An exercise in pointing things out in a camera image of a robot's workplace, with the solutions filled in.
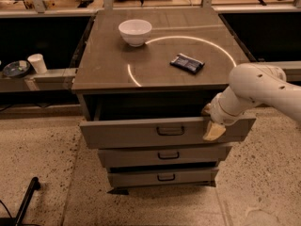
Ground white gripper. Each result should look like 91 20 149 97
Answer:
201 93 240 141

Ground grey top drawer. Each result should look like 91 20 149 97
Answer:
79 113 257 150

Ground grey drawer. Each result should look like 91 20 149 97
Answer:
108 168 218 187
98 143 231 169
79 113 257 150

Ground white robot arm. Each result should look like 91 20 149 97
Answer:
202 63 301 141

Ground grey drawer cabinet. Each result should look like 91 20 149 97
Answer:
71 7 257 196

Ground grey middle drawer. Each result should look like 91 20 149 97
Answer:
98 143 231 169

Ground grey bottom drawer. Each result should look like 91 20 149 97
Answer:
108 168 218 187

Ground dark blue snack packet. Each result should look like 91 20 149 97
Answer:
169 53 205 74

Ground white ceramic bowl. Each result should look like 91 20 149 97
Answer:
119 19 152 47

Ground low grey shelf ledge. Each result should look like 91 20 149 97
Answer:
0 68 77 93

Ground white paper cup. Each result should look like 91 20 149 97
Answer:
27 54 47 74

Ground black stand leg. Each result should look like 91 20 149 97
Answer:
0 177 40 226

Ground dark round plate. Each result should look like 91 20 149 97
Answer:
3 60 31 78

